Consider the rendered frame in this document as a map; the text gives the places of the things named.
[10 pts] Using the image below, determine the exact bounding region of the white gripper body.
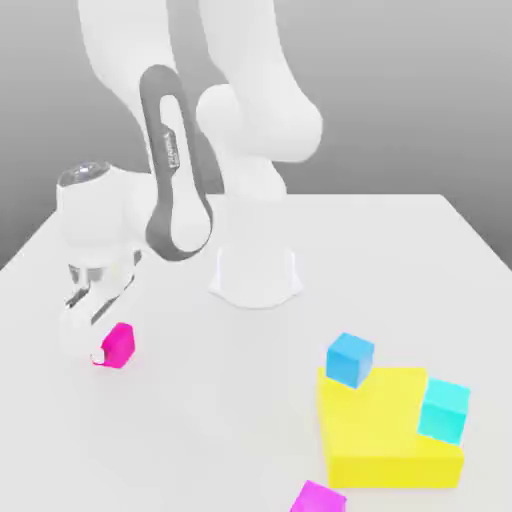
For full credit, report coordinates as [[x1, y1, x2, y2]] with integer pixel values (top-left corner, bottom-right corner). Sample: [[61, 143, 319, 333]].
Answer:
[[58, 275, 138, 358]]

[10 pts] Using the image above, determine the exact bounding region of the small pink cube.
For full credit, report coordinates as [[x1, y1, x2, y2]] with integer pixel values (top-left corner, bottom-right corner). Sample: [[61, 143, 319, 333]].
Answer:
[[91, 321, 137, 370]]

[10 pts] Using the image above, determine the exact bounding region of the small blue cube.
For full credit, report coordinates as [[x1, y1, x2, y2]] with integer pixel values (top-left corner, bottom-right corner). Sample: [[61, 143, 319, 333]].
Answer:
[[325, 331, 376, 390]]

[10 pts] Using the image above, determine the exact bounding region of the small magenta cube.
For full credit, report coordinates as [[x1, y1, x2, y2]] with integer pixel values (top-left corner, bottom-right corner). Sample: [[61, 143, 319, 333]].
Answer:
[[289, 479, 348, 512]]

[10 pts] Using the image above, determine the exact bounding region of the small cyan cube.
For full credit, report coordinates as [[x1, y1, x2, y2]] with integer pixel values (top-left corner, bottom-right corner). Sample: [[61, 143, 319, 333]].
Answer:
[[416, 376, 472, 447]]

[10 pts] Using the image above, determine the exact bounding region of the large yellow box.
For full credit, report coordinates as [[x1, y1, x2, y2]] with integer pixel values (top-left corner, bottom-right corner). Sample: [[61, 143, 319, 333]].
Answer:
[[316, 366, 466, 490]]

